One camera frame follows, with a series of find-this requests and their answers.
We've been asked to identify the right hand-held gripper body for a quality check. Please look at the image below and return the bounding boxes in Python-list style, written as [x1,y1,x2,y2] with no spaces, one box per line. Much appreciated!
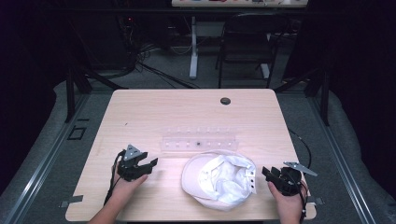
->
[272,161,318,197]

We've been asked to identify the person's left hand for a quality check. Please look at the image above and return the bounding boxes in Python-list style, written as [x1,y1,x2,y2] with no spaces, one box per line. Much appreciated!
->
[108,164,149,203]

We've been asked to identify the black chair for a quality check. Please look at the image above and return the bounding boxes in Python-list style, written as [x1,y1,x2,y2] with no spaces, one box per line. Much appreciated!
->
[215,12,291,90]

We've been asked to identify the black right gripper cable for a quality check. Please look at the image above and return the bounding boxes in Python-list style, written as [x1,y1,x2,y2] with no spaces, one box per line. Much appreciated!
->
[292,174,308,224]

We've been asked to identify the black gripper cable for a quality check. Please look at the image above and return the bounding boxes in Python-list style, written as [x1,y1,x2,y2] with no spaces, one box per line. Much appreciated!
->
[103,149,126,206]
[292,174,308,224]

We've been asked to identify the grey metal table bracket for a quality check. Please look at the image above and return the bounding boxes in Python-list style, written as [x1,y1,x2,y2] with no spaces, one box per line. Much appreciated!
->
[306,196,325,206]
[58,194,85,209]

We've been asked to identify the thin black table cable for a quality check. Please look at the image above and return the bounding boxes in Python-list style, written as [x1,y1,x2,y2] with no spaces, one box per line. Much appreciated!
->
[288,128,313,169]

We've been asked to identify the aluminium floor rail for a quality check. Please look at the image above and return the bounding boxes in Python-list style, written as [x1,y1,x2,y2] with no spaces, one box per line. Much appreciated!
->
[306,92,379,224]
[2,92,92,224]

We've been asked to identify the clear acrylic rack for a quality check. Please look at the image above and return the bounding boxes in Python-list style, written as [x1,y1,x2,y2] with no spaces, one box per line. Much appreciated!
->
[160,125,240,154]

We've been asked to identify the white desk leg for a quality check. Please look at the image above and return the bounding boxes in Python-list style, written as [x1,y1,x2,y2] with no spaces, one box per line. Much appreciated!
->
[189,16,200,80]

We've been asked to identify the person's right hand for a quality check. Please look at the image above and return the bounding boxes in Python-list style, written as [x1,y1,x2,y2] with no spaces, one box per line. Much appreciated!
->
[267,181,309,219]

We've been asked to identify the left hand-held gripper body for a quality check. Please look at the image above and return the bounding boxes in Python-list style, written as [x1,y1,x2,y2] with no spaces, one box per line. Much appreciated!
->
[116,144,154,183]

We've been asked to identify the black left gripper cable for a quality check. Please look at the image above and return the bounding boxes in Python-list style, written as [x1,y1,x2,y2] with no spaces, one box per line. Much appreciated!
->
[103,149,126,206]

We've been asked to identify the black floor cables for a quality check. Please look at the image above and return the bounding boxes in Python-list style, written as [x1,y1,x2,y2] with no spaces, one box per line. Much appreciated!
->
[134,43,202,91]

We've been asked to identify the black metal stand frame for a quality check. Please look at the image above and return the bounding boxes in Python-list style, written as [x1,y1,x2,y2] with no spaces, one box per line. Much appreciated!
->
[273,65,332,127]
[64,65,129,124]

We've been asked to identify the white baseball cap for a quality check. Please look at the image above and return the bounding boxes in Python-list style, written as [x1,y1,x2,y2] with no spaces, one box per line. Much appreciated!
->
[180,149,259,212]

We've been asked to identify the dark equipment cabinet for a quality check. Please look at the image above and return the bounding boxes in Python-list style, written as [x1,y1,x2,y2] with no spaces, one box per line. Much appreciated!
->
[66,12,138,71]

